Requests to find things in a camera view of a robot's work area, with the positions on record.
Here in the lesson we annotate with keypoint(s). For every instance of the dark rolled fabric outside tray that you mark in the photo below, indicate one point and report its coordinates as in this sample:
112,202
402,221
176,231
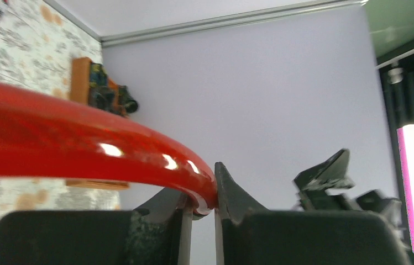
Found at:
128,105

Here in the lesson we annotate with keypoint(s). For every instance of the dark rolled fabric top left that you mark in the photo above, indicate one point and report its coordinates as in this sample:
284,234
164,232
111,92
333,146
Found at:
98,79

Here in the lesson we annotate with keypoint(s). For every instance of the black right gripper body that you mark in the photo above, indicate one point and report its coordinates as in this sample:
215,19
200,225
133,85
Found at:
324,186

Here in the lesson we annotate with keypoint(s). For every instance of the red cable lock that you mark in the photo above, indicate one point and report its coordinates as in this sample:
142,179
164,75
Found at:
44,136

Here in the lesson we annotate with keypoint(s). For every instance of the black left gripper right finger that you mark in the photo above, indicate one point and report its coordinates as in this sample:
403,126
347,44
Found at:
249,233

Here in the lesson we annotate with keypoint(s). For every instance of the orange wooden compartment tray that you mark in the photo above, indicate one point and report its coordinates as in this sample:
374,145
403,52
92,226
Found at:
79,91

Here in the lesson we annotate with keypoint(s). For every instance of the dark rolled fabric middle left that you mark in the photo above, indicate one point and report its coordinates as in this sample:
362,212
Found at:
102,97

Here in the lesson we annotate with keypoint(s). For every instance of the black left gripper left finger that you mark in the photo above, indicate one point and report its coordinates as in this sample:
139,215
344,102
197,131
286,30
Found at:
156,232

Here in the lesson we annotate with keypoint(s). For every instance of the dark rolled fabric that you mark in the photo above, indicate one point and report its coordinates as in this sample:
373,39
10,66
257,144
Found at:
102,97
98,79

